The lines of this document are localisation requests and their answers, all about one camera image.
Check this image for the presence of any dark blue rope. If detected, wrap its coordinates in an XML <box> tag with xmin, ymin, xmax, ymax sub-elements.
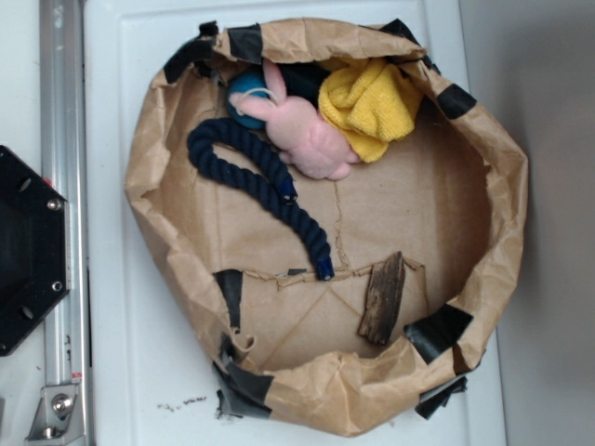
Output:
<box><xmin>187</xmin><ymin>117</ymin><xmax>335</xmax><ymax>282</ymax></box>

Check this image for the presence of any aluminium rail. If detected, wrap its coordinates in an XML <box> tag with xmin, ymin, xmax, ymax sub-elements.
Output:
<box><xmin>37</xmin><ymin>0</ymin><xmax>90</xmax><ymax>391</ymax></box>

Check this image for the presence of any brown paper bag bin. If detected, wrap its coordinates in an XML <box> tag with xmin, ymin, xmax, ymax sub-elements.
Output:
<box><xmin>125</xmin><ymin>19</ymin><xmax>528</xmax><ymax>437</ymax></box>

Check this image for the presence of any metal corner bracket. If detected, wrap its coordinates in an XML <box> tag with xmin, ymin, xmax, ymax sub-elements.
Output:
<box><xmin>23</xmin><ymin>384</ymin><xmax>85</xmax><ymax>445</ymax></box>

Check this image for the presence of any pink plush bunny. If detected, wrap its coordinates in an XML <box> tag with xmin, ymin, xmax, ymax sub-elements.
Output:
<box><xmin>231</xmin><ymin>59</ymin><xmax>361</xmax><ymax>180</ymax></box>

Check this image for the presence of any blue felt ball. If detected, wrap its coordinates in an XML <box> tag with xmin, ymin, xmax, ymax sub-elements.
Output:
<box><xmin>226</xmin><ymin>70</ymin><xmax>274</xmax><ymax>130</ymax></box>

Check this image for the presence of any yellow cloth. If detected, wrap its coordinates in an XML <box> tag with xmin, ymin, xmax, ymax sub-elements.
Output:
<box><xmin>318</xmin><ymin>58</ymin><xmax>423</xmax><ymax>163</ymax></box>

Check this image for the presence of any brown wood chip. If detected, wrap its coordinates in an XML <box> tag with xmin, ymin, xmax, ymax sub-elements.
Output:
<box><xmin>358</xmin><ymin>251</ymin><xmax>406</xmax><ymax>346</ymax></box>

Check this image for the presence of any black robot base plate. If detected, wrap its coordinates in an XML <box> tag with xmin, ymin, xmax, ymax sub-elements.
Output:
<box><xmin>1</xmin><ymin>146</ymin><xmax>69</xmax><ymax>357</ymax></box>

